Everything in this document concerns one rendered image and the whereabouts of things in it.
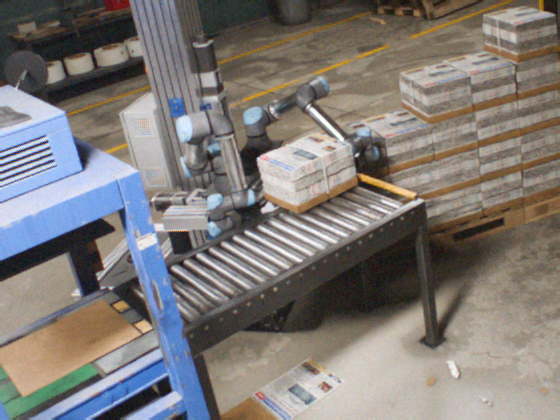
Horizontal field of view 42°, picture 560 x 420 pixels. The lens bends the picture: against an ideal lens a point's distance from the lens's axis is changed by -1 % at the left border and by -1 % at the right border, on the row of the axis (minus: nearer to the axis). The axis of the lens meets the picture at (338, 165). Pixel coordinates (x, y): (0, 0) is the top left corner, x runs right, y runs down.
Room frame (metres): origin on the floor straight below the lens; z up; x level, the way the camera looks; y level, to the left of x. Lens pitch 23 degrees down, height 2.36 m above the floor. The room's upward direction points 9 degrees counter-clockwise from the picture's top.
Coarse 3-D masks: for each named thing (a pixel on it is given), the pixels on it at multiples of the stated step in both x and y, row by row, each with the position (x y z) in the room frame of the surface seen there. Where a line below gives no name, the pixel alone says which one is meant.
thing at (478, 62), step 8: (464, 56) 4.37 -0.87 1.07; (472, 56) 4.34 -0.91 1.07; (480, 56) 4.31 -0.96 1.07; (488, 56) 4.29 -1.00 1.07; (456, 64) 4.23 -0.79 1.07; (464, 64) 4.20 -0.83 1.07; (472, 64) 4.18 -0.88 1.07; (480, 64) 4.15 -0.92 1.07; (488, 64) 4.13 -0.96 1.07; (496, 64) 4.10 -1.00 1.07; (504, 64) 4.08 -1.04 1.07; (512, 64) 4.06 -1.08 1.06; (472, 72) 4.02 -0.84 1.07; (480, 72) 4.01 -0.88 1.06
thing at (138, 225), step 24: (120, 192) 2.06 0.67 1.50; (144, 192) 2.10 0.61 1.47; (120, 216) 2.11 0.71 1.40; (144, 216) 2.09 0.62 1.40; (144, 240) 2.07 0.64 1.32; (144, 264) 2.06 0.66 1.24; (144, 288) 2.11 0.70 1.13; (168, 288) 2.09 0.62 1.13; (168, 312) 2.08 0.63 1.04; (168, 336) 2.06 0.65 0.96; (168, 360) 2.09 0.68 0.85; (192, 360) 2.10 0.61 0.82; (192, 384) 2.08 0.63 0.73; (192, 408) 2.07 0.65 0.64
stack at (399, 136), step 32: (352, 128) 4.07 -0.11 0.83; (384, 128) 3.99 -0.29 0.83; (416, 128) 3.90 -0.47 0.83; (448, 128) 3.95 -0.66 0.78; (480, 128) 4.01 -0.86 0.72; (512, 128) 4.07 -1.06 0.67; (384, 160) 3.83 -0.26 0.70; (448, 160) 3.94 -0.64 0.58; (480, 160) 4.01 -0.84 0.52; (512, 160) 4.06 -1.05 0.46; (384, 192) 3.82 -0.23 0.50; (416, 192) 3.88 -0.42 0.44; (480, 192) 3.99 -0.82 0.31; (512, 192) 4.06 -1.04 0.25; (480, 224) 3.99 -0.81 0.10; (512, 224) 4.05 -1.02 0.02; (384, 256) 3.95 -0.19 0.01
